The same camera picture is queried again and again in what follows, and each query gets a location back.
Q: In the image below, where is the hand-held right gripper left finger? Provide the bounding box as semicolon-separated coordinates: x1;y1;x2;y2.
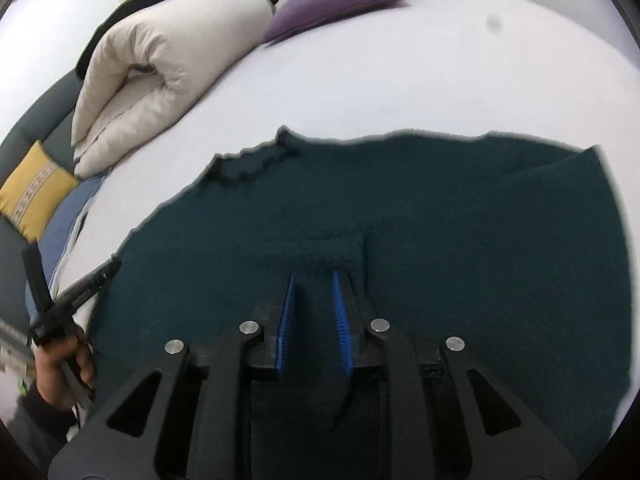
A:
47;272;301;480

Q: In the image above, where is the purple pillow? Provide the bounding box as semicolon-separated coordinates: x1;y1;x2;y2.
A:
260;0;408;46

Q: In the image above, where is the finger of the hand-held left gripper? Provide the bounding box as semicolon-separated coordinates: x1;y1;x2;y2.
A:
50;255;123;322
20;246;52;322

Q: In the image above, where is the dark green knit sweater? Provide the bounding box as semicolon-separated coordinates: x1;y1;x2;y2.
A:
87;127;632;480

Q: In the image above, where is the folded beige duvet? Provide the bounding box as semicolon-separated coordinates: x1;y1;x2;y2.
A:
70;0;281;178

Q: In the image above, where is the person's left forearm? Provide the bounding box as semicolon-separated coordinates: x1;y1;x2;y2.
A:
0;390;81;476

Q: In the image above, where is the blue bed sheet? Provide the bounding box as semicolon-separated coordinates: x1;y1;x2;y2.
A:
37;172;108;291

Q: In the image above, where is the grey sofa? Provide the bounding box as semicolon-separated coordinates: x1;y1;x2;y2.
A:
0;67;86;333

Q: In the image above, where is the white bed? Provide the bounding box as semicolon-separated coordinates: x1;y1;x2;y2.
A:
45;0;640;321

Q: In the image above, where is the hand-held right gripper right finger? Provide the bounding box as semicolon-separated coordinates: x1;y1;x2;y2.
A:
331;270;581;480

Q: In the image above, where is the person's left hand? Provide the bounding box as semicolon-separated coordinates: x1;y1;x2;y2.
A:
34;325;97;411

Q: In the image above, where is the yellow patterned cushion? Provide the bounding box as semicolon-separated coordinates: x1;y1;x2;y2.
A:
0;140;81;243

